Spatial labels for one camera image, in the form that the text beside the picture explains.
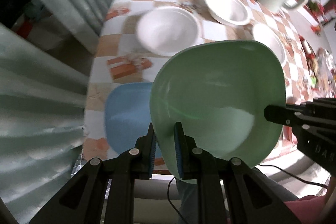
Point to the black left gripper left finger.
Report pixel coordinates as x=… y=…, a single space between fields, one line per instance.
x=102 y=190

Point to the checkered patterned tablecloth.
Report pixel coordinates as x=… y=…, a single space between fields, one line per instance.
x=120 y=59

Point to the blue plastic plate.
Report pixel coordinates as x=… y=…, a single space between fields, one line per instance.
x=126 y=116

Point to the green plastic plate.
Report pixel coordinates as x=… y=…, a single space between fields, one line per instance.
x=218 y=92

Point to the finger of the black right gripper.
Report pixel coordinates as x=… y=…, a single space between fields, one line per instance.
x=318 y=112

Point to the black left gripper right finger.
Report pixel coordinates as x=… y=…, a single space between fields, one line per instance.
x=228 y=190

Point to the white foam bowl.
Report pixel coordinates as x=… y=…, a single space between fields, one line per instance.
x=168 y=30
x=229 y=12
x=265 y=35

